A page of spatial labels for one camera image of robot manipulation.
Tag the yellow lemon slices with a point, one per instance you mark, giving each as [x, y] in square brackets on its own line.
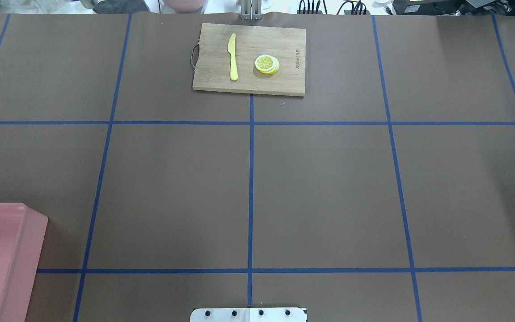
[267, 64]

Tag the pink bowl with clear pieces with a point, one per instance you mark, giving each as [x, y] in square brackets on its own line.
[185, 6]

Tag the aluminium frame post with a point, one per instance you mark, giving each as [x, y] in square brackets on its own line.
[251, 10]

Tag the dark grey cloth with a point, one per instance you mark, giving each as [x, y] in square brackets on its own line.
[120, 7]

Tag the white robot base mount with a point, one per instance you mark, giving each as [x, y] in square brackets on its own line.
[250, 314]

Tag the pink plastic bin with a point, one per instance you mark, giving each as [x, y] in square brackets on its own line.
[22, 232]

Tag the wooden cutting board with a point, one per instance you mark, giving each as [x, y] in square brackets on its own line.
[288, 45]

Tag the yellow plastic knife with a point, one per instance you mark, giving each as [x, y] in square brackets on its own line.
[231, 49]

